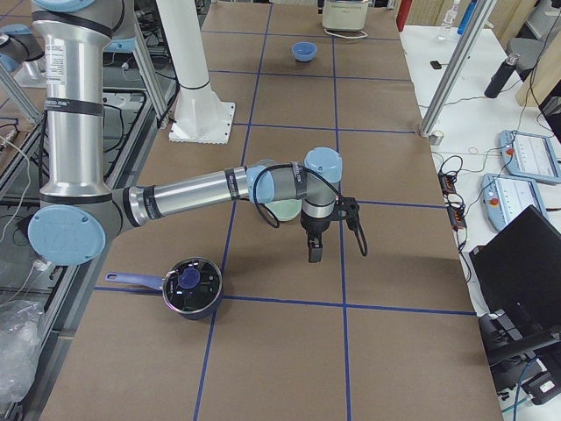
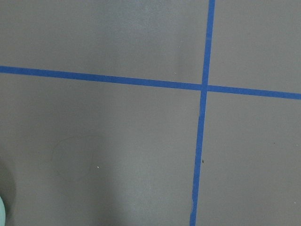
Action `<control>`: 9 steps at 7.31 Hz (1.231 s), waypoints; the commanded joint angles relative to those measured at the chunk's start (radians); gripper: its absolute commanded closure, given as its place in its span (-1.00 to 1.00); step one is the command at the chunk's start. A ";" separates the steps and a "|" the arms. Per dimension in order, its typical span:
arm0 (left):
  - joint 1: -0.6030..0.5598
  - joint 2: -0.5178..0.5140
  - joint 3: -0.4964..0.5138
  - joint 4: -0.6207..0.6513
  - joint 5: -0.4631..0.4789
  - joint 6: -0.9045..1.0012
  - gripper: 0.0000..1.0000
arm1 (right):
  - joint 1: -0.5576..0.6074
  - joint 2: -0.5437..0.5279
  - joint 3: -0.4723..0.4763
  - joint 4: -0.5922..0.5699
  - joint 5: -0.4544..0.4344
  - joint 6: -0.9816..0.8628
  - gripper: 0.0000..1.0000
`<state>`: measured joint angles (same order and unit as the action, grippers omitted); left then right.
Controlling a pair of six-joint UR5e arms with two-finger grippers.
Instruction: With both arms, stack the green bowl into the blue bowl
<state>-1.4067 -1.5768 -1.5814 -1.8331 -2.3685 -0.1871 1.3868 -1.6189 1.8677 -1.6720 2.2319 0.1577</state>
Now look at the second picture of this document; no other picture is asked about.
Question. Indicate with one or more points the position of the green bowl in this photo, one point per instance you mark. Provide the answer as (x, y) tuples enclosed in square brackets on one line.
[(2, 213)]

